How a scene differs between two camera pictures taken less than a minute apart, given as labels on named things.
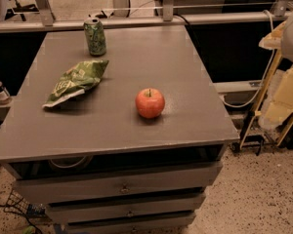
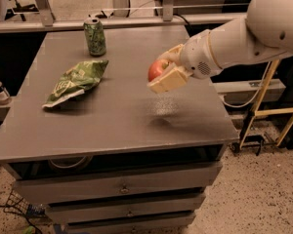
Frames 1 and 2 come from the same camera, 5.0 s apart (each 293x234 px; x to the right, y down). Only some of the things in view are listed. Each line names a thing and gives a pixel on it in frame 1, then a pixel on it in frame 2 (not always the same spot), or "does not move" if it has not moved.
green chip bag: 77,79 does not move
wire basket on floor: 16,203 does not move
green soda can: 95,36 does not move
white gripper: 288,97 to 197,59
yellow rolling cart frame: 259,101 does not move
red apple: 149,103 to 156,69
